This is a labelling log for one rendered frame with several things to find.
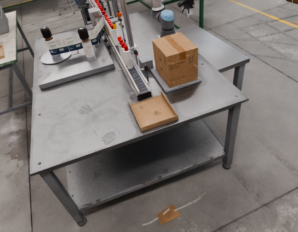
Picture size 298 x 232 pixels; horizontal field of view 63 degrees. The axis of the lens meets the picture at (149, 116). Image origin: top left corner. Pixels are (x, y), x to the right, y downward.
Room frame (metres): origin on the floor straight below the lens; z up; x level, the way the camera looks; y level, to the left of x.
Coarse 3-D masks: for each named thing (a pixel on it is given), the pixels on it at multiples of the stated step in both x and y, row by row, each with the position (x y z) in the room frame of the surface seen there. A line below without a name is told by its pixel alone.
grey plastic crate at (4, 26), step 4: (0, 8) 3.80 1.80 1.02; (0, 12) 3.98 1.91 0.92; (4, 12) 3.95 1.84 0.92; (0, 16) 3.44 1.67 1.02; (4, 16) 3.73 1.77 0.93; (0, 20) 3.43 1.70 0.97; (4, 20) 3.53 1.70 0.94; (0, 24) 3.42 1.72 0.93; (4, 24) 3.43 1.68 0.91; (0, 28) 3.41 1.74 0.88; (4, 28) 3.43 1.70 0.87; (8, 28) 3.49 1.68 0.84; (0, 32) 3.40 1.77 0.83; (4, 32) 3.42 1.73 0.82; (8, 32) 3.44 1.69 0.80
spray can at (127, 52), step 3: (126, 45) 1.84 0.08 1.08; (126, 48) 1.81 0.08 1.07; (126, 51) 1.81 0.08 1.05; (129, 51) 1.82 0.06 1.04; (126, 54) 1.81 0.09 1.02; (129, 54) 1.81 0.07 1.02; (126, 57) 1.81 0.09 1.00; (129, 57) 1.81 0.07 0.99; (126, 60) 1.81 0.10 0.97; (129, 60) 1.81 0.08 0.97; (126, 63) 1.82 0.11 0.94; (129, 63) 1.80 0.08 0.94; (129, 66) 1.81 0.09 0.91; (132, 66) 1.82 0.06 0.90; (129, 69) 1.81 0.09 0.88
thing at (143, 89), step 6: (114, 48) 2.24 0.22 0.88; (120, 60) 1.99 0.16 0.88; (126, 66) 1.87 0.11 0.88; (126, 72) 1.81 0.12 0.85; (132, 72) 1.75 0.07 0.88; (132, 78) 1.67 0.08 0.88; (138, 78) 1.65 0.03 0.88; (138, 84) 1.57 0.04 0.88; (144, 84) 1.55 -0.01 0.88; (144, 90) 1.48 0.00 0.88
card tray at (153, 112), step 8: (160, 96) 1.43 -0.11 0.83; (136, 104) 1.39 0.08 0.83; (144, 104) 1.37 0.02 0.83; (152, 104) 1.35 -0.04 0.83; (160, 104) 1.34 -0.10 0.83; (168, 104) 1.31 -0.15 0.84; (136, 112) 1.30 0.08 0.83; (144, 112) 1.28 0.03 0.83; (152, 112) 1.27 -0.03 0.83; (160, 112) 1.25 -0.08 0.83; (168, 112) 1.24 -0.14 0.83; (136, 120) 1.22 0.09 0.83; (144, 120) 1.21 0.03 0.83; (152, 120) 1.19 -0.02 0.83; (160, 120) 1.18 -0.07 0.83; (168, 120) 1.14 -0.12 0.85; (144, 128) 1.11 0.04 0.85
